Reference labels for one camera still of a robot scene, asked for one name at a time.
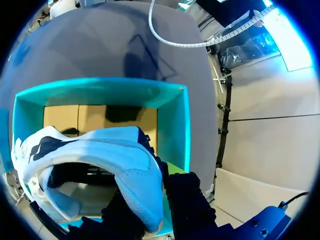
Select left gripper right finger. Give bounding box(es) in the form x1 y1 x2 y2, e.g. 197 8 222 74
154 154 217 240

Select white and blue shoe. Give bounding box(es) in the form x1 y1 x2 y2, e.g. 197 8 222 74
10 125 166 235

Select teal box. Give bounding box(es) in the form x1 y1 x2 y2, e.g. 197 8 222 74
10 76 192 237
0 106 11 176

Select white cable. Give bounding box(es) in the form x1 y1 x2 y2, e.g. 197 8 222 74
148 0 276 48

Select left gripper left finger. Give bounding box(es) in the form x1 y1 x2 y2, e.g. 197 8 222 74
100 191 149 240

